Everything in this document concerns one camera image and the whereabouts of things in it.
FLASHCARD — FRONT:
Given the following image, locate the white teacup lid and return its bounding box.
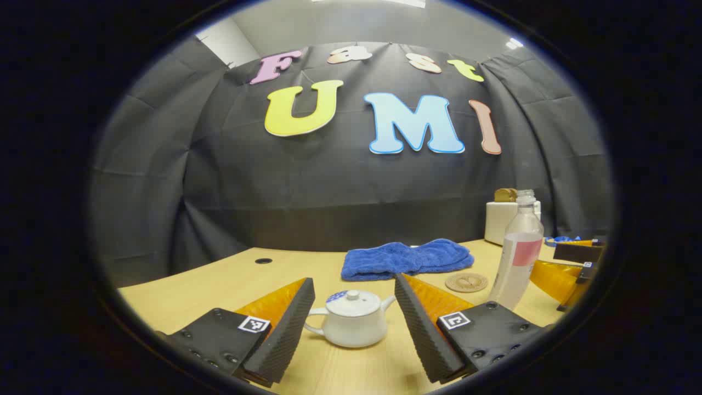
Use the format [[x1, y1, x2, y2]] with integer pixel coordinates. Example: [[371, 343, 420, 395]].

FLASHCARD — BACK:
[[326, 290, 382, 318]]

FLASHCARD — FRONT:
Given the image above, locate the blue towel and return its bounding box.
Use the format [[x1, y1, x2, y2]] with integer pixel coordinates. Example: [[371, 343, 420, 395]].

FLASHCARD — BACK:
[[341, 238, 475, 282]]

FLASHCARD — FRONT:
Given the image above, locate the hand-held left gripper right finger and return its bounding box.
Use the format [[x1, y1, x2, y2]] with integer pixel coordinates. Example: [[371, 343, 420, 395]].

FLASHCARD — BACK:
[[395, 273, 549, 385]]

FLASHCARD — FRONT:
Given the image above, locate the white ceramic teacup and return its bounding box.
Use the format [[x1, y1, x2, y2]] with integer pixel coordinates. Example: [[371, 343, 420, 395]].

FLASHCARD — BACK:
[[303, 290, 397, 348]]

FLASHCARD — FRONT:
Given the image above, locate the clear water bottle pink label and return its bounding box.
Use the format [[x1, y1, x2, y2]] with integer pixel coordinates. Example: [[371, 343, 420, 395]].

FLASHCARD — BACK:
[[488, 189, 545, 311]]

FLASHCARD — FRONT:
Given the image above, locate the white toaster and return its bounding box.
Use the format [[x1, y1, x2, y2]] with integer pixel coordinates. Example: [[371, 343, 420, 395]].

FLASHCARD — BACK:
[[485, 200, 541, 246]]

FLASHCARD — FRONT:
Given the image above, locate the round wooden coaster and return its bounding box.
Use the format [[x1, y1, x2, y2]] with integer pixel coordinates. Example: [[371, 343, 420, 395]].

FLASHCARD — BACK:
[[445, 273, 489, 293]]

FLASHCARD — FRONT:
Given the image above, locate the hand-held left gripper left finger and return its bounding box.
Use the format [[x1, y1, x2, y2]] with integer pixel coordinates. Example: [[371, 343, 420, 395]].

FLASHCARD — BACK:
[[156, 277, 316, 387]]

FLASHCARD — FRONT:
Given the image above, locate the black backdrop cloth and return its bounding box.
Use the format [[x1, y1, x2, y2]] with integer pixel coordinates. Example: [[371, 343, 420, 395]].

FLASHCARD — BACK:
[[90, 36, 614, 289]]

